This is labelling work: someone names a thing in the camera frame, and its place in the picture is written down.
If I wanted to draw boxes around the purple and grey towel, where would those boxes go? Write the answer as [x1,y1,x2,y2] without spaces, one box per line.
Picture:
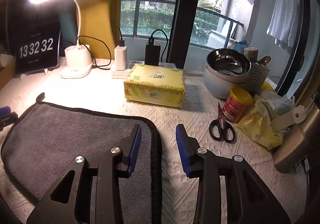
[1,95,162,223]

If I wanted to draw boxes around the cardboard box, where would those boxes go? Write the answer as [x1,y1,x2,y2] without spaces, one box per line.
[0,62,14,90]

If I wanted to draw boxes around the black scissors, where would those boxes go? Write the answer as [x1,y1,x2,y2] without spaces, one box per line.
[209,104,236,143]

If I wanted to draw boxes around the white tablet stand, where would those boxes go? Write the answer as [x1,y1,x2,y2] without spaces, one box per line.
[19,68,49,80]

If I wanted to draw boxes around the yellow plastic bag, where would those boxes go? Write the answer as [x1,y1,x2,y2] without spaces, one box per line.
[236,82,295,150]

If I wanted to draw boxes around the white patterned tablecloth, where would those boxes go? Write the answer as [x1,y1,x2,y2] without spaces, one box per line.
[1,68,306,223]

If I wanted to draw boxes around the tablet showing clock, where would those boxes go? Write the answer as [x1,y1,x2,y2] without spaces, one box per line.
[12,21,61,75]

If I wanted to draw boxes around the red yellow-lidded can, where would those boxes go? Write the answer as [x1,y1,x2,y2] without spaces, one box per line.
[222,87,253,123]

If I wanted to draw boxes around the yellow tissue pack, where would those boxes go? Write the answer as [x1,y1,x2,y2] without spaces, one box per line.
[124,64,186,108]

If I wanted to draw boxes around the white ceramic pot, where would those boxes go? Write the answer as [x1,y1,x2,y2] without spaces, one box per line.
[203,65,246,100]

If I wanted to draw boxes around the white desk lamp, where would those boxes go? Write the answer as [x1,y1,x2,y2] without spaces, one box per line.
[29,0,93,80]

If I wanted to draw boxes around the white perforated utensil holder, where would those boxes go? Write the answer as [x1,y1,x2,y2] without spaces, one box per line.
[244,62,270,93]

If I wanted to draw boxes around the steel bowl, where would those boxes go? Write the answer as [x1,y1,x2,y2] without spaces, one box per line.
[206,48,251,76]

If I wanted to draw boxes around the steel thermos bottle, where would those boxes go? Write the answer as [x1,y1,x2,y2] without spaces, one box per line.
[272,91,319,173]

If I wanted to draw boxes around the black power bank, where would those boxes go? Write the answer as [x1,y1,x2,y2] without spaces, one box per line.
[144,43,161,66]

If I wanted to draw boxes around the white power adapter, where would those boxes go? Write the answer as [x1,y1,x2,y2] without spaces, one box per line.
[114,45,127,71]

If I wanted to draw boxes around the yellow curtain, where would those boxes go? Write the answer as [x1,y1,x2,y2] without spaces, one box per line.
[77,0,121,60]

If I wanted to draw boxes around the white hanging shirt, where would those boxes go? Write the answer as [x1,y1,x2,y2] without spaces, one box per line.
[266,0,300,49]

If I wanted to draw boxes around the black lamp cable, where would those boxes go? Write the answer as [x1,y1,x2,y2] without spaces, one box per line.
[76,35,113,70]

